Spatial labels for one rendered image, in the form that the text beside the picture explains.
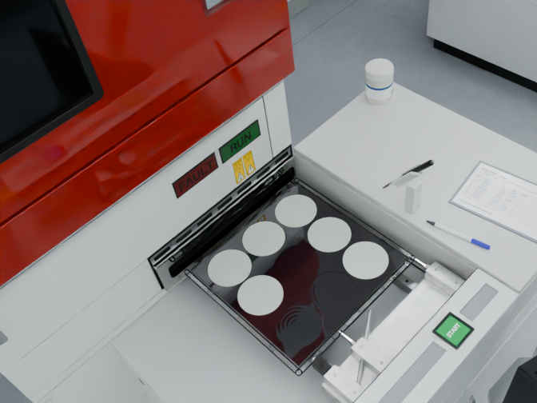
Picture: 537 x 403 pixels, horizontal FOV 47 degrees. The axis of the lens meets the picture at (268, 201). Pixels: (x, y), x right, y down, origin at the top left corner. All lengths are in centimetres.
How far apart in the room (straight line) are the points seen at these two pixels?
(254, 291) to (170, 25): 61
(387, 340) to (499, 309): 23
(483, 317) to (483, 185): 33
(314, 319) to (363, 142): 47
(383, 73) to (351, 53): 184
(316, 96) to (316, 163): 167
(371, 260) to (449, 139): 36
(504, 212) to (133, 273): 81
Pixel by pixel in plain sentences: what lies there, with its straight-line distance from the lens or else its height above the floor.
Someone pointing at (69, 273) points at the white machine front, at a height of 109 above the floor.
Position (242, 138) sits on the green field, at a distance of 136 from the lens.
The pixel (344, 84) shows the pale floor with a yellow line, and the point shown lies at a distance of 320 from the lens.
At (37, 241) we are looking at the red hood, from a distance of 110.
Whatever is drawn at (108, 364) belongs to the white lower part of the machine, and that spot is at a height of 75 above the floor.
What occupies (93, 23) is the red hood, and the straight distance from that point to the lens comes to 96.
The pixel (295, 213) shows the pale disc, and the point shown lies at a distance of 147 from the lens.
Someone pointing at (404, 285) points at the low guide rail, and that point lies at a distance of 141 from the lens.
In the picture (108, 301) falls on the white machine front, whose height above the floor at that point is 94.
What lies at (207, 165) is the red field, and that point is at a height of 111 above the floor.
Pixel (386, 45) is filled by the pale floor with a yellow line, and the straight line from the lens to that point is 343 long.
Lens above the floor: 204
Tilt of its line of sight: 50 degrees down
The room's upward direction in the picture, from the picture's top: 11 degrees counter-clockwise
